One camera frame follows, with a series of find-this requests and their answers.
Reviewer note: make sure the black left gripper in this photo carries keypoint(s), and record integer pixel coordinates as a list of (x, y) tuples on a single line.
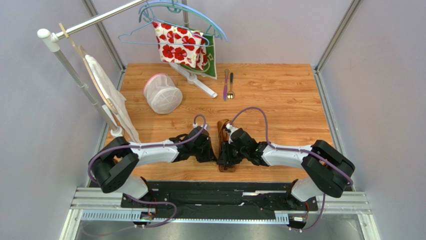
[(210, 155)]

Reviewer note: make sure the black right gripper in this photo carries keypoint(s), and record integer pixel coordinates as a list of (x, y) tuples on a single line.
[(225, 152)]

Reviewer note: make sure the brown cloth napkin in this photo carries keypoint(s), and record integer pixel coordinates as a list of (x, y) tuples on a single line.
[(224, 136)]

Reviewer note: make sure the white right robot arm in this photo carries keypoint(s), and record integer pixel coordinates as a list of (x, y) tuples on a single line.
[(328, 171)]

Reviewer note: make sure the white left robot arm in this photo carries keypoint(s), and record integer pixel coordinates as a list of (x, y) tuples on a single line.
[(112, 167)]

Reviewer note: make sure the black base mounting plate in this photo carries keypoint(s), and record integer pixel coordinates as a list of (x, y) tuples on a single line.
[(228, 200)]

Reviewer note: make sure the white mesh laundry basket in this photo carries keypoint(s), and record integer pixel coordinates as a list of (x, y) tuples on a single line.
[(161, 94)]

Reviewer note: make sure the green patterned cloth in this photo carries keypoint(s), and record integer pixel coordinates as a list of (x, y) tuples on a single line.
[(210, 68)]

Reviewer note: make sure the red floral cloth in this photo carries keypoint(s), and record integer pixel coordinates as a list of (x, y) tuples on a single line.
[(181, 46)]

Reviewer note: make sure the white mesh garment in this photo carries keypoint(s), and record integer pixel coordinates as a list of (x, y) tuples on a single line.
[(114, 99)]

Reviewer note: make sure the wooden hanger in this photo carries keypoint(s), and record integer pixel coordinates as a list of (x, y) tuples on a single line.
[(82, 52)]

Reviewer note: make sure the blue plastic hanger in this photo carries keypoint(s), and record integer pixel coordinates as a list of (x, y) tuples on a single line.
[(196, 15)]

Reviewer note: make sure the teal plastic hanger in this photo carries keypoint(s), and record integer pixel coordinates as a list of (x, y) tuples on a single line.
[(166, 6)]

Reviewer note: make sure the white clothes rack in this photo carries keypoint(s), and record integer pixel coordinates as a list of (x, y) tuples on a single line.
[(51, 40)]

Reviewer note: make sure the gold spoon black handle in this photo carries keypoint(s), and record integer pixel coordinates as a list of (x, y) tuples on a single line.
[(230, 93)]

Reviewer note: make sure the purple handled knife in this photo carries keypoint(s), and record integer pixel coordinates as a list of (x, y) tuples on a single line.
[(225, 87)]

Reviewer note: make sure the light blue wire hanger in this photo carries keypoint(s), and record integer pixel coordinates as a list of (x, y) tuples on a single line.
[(167, 33)]

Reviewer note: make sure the aluminium frame rail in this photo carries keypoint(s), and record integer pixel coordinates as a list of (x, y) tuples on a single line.
[(97, 206)]

